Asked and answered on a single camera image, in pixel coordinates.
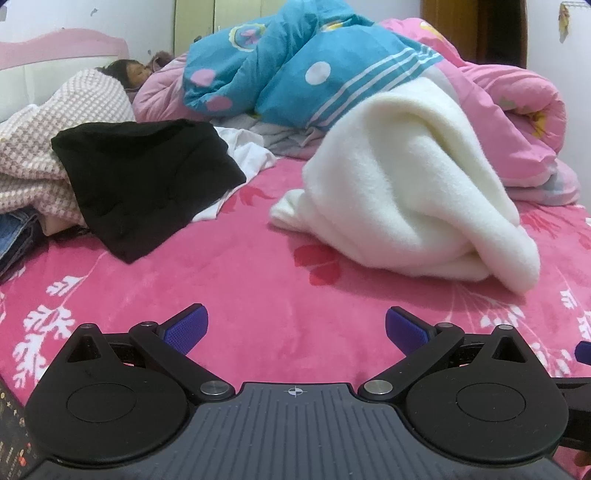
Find white sweater with deer embroidery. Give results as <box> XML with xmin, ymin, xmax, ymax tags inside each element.
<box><xmin>269</xmin><ymin>78</ymin><xmax>541</xmax><ymax>296</ymax></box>

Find blue jeans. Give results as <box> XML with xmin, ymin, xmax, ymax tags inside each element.
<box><xmin>0</xmin><ymin>208</ymin><xmax>47</xmax><ymax>282</ymax></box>

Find pale yellow wardrobe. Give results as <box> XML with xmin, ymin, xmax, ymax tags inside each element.
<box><xmin>173</xmin><ymin>0</ymin><xmax>296</xmax><ymax>58</ymax></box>

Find pink floral bed blanket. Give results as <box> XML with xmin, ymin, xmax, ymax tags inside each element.
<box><xmin>0</xmin><ymin>154</ymin><xmax>591</xmax><ymax>480</ymax></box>

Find pink white checked garment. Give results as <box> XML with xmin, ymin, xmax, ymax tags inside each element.
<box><xmin>0</xmin><ymin>68</ymin><xmax>137</xmax><ymax>229</ymax></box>

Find grey crumpled cloth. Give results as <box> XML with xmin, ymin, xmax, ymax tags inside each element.
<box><xmin>249</xmin><ymin>113</ymin><xmax>335</xmax><ymax>160</ymax></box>

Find black garment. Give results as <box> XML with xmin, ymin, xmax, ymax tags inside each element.
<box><xmin>51</xmin><ymin>119</ymin><xmax>247</xmax><ymax>265</ymax></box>

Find dark printed book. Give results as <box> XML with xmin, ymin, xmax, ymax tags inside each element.
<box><xmin>0</xmin><ymin>378</ymin><xmax>37</xmax><ymax>480</ymax></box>

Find pink white headboard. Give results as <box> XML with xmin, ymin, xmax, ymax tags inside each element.
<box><xmin>0</xmin><ymin>28</ymin><xmax>130</xmax><ymax>123</ymax></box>

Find blue pink cartoon quilt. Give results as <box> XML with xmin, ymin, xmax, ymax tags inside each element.
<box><xmin>134</xmin><ymin>0</ymin><xmax>581</xmax><ymax>206</ymax></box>

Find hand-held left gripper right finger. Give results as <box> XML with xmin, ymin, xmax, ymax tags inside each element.
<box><xmin>358</xmin><ymin>308</ymin><xmax>529</xmax><ymax>402</ymax></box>

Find white shirt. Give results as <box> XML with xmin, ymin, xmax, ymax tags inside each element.
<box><xmin>191</xmin><ymin>124</ymin><xmax>280</xmax><ymax>222</ymax></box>

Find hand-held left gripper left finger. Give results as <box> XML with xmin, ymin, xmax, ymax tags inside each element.
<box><xmin>67</xmin><ymin>303</ymin><xmax>236</xmax><ymax>402</ymax></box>

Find brown wooden door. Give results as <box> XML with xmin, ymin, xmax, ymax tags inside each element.
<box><xmin>420</xmin><ymin>0</ymin><xmax>529</xmax><ymax>70</ymax></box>

